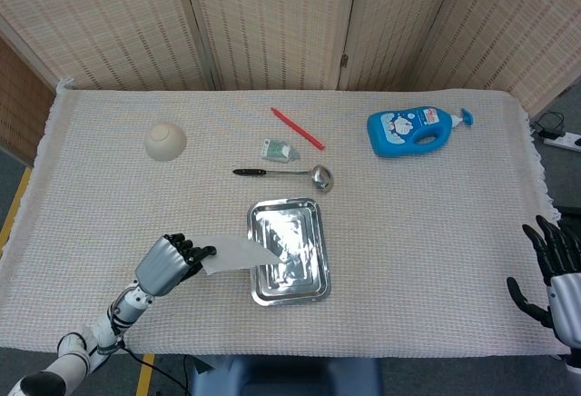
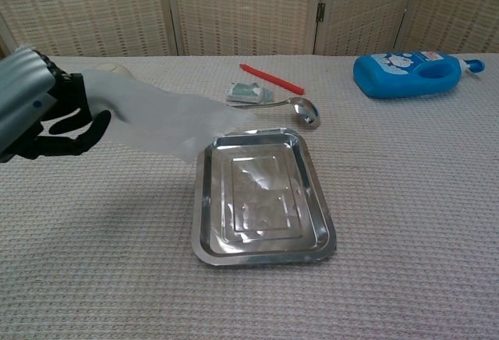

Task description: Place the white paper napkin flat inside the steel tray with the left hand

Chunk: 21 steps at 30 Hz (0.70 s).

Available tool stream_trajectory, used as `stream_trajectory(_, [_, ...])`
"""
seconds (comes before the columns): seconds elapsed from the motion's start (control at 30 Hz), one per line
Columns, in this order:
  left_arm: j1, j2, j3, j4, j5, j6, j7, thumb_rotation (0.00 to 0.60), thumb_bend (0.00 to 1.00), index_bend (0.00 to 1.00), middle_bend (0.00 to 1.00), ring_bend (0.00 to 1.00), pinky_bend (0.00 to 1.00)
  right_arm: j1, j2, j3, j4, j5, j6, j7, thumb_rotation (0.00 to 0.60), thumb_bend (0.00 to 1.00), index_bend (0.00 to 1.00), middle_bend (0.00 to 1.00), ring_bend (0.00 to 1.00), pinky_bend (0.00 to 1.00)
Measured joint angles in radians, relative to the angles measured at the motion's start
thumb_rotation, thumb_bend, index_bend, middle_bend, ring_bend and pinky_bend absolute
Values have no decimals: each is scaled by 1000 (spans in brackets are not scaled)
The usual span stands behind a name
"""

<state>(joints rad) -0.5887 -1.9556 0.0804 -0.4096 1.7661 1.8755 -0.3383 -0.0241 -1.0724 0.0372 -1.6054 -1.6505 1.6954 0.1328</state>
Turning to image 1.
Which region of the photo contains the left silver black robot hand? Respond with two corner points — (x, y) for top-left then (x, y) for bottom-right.
(133, 233), (218, 298)

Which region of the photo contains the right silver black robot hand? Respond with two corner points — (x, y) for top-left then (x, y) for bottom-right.
(506, 214), (581, 350)

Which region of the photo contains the white paper towel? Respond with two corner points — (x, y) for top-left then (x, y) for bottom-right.
(192, 233), (296, 277)

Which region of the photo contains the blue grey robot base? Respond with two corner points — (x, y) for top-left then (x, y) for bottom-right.
(188, 354), (385, 396)

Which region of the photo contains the stainless steel rectangular tray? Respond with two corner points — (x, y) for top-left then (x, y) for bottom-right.
(246, 196), (332, 307)

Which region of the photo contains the upturned white ceramic bowl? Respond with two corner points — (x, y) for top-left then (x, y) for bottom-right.
(144, 121), (188, 163)

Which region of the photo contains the white woven tablecloth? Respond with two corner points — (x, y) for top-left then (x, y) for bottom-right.
(0, 77), (564, 361)

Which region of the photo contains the white power strip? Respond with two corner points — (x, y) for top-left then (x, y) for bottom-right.
(543, 131), (581, 152)

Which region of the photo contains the small green white packet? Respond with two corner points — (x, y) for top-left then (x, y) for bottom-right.
(261, 138), (300, 163)

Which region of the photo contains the red candle stick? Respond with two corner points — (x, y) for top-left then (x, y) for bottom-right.
(271, 106), (326, 151)

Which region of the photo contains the blue pump detergent bottle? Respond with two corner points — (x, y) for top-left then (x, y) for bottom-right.
(366, 105), (476, 159)

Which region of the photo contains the woven bamboo folding screen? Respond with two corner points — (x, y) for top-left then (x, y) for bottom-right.
(0, 0), (581, 163)

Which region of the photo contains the thin black cable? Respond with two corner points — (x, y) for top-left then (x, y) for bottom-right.
(120, 343), (190, 396)

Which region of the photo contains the black plug with cable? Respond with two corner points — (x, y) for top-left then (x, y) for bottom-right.
(530, 111), (566, 139)

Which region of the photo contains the steel ladle with black handle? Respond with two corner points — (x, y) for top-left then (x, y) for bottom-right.
(231, 163), (336, 194)

